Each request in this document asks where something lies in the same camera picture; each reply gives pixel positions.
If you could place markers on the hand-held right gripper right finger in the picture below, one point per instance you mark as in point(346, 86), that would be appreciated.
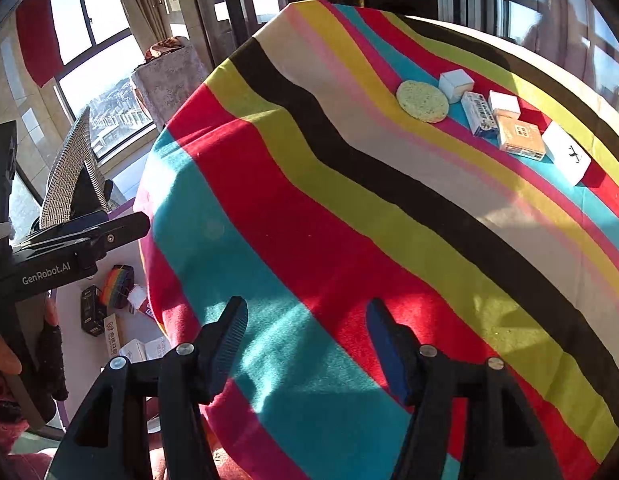
point(389, 360)

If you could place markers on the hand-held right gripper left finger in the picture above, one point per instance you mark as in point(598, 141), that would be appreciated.
point(227, 350)

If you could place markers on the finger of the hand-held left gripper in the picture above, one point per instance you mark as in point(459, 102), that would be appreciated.
point(121, 235)
point(74, 224)

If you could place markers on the person's left hand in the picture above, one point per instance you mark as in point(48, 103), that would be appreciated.
point(53, 360)

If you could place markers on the wicker chair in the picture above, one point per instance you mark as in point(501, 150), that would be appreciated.
point(69, 170)

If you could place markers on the black device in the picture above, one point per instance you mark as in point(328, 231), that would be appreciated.
point(93, 310)

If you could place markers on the white side table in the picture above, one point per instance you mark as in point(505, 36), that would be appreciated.
point(76, 355)

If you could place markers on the white printed box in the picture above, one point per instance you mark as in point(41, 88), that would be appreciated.
point(114, 334)

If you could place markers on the colourful striped cloth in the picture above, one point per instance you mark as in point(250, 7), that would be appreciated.
point(339, 240)

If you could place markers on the cloth covered cabinet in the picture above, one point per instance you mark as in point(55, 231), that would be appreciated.
point(169, 80)

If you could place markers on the brown framed window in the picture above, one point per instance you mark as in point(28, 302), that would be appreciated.
point(104, 50)

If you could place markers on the red hanging cloth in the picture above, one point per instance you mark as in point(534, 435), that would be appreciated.
point(39, 35)

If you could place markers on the beige curtain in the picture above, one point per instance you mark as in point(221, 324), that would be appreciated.
point(144, 5)

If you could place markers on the orange box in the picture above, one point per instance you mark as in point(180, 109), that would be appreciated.
point(520, 137)

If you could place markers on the teal white medicine box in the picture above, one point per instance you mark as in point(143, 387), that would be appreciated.
point(479, 115)

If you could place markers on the round yellow sponge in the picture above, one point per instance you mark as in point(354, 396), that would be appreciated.
point(422, 101)

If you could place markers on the white monogram box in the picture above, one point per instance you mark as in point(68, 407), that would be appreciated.
point(569, 152)

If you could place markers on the small white box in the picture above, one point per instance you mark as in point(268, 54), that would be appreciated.
point(504, 105)

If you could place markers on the white cube box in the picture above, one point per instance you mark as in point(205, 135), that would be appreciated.
point(456, 85)

